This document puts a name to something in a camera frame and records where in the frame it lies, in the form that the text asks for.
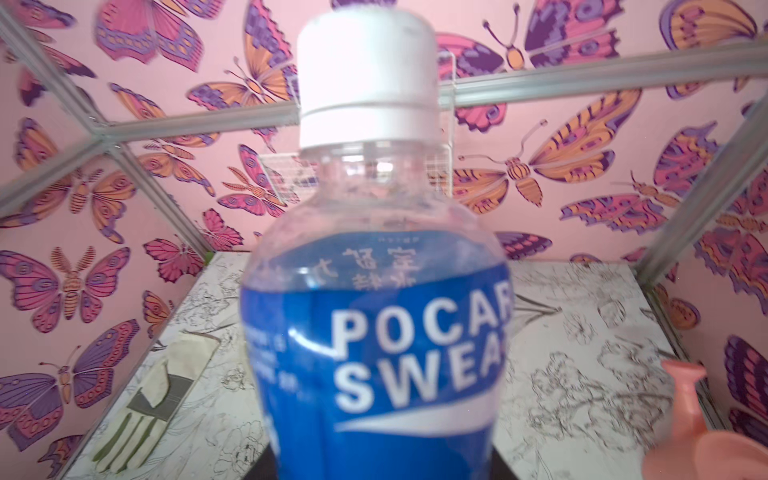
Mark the beige grey work glove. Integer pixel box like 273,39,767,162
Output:
92,332,220,473

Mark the pink plastic watering can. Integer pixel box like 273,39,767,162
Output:
641,359,767,480

